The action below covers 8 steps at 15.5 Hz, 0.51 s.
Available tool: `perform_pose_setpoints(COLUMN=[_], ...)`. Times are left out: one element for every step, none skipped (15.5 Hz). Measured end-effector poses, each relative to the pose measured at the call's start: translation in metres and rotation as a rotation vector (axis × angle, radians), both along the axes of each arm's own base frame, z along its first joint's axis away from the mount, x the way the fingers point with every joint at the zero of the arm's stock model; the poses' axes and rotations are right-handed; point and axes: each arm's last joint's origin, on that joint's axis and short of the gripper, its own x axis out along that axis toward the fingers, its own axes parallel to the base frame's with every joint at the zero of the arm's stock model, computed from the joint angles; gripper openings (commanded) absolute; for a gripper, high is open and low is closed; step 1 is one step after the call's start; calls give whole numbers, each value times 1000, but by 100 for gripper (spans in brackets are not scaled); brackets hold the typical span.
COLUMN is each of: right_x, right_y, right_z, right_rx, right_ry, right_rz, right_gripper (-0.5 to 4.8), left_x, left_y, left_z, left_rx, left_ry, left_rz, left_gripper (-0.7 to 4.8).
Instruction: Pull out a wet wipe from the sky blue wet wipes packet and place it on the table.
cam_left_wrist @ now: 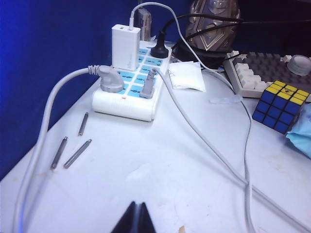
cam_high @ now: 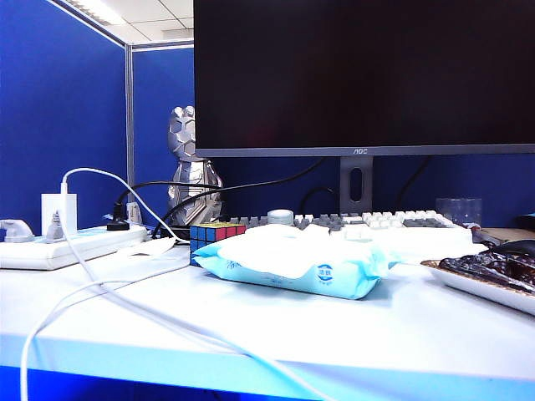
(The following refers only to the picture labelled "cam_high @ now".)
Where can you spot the white keyboard wrist rest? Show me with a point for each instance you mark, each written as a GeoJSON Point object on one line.
{"type": "Point", "coordinates": [418, 240]}

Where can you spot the small grey plug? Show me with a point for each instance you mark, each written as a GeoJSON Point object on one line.
{"type": "Point", "coordinates": [54, 229]}

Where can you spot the white power strip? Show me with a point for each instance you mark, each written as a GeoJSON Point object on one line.
{"type": "Point", "coordinates": [42, 255]}

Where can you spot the large grey plug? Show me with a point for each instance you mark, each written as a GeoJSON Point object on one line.
{"type": "Point", "coordinates": [16, 231]}

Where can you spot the sky blue wet wipes packet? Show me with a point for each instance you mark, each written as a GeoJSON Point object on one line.
{"type": "Point", "coordinates": [334, 280]}

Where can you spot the clear plastic cup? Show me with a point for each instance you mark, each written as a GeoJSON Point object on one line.
{"type": "Point", "coordinates": [460, 211]}

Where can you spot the ceiling light panel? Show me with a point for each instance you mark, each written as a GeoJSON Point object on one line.
{"type": "Point", "coordinates": [100, 10]}

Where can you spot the black AOC computer monitor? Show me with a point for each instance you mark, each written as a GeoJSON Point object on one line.
{"type": "Point", "coordinates": [355, 75]}

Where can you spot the small white adapter plug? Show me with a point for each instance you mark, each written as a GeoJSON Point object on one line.
{"type": "Point", "coordinates": [134, 213]}

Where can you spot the white round keyboard knob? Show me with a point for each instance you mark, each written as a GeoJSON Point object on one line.
{"type": "Point", "coordinates": [280, 216]}

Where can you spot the grey and white keyboard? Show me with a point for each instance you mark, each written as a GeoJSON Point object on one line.
{"type": "Point", "coordinates": [376, 219]}

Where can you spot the Rubik's cube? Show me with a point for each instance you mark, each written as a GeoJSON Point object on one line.
{"type": "Point", "coordinates": [209, 239]}

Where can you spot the white plate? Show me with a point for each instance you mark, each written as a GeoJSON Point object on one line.
{"type": "Point", "coordinates": [480, 293]}

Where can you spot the grey monitor stand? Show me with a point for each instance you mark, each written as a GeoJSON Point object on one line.
{"type": "Point", "coordinates": [347, 184]}

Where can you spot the silver faceted figurine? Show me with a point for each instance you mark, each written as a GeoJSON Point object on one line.
{"type": "Point", "coordinates": [188, 188]}

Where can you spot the black computer mouse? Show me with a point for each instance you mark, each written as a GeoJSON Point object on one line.
{"type": "Point", "coordinates": [518, 246]}

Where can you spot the aluminium partition post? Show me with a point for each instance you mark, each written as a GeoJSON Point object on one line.
{"type": "Point", "coordinates": [129, 117]}

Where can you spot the white paper scrap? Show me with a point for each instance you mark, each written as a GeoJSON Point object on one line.
{"type": "Point", "coordinates": [146, 247]}

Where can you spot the white USB charger block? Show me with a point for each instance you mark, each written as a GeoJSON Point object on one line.
{"type": "Point", "coordinates": [50, 204]}

